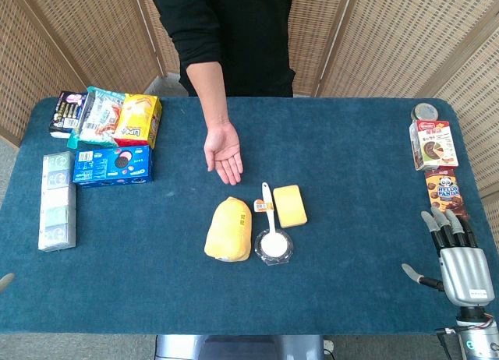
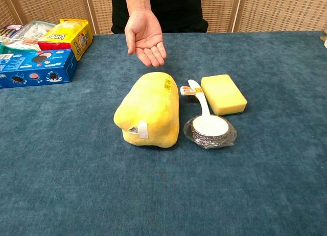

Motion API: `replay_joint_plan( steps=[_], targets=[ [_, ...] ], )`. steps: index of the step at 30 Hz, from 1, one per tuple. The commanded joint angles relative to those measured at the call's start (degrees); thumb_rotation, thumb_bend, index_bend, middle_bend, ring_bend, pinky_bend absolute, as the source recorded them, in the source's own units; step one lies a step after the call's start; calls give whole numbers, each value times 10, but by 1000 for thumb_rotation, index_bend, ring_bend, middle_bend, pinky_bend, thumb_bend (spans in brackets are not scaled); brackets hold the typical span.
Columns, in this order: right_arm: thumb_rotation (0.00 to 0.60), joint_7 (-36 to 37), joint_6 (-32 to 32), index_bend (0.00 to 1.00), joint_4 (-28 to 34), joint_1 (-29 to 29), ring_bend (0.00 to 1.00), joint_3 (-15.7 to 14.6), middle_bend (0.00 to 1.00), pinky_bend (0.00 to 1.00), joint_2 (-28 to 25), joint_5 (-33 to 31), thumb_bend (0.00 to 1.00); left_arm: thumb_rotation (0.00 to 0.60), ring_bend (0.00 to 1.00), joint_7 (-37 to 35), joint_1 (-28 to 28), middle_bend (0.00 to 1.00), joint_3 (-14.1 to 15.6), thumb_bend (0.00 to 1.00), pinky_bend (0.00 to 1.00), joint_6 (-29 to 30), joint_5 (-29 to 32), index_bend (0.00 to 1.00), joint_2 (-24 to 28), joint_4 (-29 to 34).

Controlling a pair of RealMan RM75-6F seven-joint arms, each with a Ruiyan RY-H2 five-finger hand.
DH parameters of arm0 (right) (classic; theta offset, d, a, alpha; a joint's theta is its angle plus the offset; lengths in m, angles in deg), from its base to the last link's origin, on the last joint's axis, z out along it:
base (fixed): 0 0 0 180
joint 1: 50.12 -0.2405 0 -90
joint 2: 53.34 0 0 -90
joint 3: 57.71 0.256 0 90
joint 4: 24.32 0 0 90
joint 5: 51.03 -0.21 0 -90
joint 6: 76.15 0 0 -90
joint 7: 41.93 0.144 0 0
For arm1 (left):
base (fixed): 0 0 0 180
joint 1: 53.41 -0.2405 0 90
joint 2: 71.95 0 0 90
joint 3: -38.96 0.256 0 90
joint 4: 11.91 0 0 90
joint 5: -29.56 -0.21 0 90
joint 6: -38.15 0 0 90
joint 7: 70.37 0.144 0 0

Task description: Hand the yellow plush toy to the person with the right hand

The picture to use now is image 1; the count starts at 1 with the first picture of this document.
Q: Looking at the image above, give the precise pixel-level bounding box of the person's bare hand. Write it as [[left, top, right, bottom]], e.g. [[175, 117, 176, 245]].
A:
[[203, 120, 245, 186]]

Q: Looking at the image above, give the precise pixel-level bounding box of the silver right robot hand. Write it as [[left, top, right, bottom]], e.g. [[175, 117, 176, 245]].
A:
[[401, 206, 490, 308]]

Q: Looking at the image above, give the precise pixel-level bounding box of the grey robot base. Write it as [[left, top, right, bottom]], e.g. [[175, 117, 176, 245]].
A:
[[154, 334, 325, 360]]

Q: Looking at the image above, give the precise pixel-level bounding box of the person's bare forearm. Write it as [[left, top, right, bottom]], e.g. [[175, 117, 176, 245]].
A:
[[186, 61, 231, 129]]

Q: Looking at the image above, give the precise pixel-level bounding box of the person in black clothes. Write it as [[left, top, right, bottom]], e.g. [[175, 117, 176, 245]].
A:
[[147, 0, 296, 98]]

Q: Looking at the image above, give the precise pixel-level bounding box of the Hello Panda biscuit box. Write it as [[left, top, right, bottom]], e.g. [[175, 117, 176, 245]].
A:
[[423, 166, 471, 221]]

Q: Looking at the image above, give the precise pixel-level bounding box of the yellow sponge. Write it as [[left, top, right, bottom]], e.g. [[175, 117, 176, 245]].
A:
[[272, 184, 309, 228]]

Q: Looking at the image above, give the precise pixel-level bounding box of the yellow cracker box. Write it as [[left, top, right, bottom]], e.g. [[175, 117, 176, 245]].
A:
[[113, 93, 163, 150]]

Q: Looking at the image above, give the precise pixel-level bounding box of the white dish brush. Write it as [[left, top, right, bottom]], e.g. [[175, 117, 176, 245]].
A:
[[253, 182, 294, 267]]

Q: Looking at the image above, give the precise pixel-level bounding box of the pale green tissue pack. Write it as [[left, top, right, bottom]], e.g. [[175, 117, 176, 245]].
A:
[[37, 151, 77, 252]]

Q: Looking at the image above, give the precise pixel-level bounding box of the blue Oreo cookie box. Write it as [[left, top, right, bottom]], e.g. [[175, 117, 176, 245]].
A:
[[73, 144, 154, 189]]

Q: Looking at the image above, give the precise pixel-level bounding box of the white red snack bag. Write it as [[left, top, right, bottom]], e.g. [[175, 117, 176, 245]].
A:
[[66, 86, 128, 150]]

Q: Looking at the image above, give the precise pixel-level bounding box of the red white chocolate wafer box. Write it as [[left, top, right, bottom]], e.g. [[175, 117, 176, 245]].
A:
[[409, 119, 460, 171]]

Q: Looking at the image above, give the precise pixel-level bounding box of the blue table cloth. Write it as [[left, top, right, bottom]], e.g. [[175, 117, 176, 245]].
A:
[[0, 96, 499, 336]]

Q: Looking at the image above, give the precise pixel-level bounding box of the dark purple snack pack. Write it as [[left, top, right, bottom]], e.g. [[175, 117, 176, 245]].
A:
[[48, 90, 89, 139]]

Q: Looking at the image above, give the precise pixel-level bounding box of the woven rattan folding screen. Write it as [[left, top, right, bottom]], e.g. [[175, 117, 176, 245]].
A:
[[0, 0, 499, 217]]

